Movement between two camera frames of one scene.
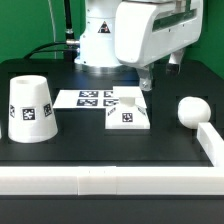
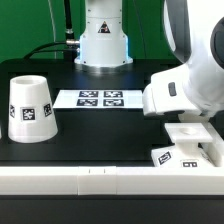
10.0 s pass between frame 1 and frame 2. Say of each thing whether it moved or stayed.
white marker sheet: stayed
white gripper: moved
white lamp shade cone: stayed
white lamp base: moved
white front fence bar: stayed
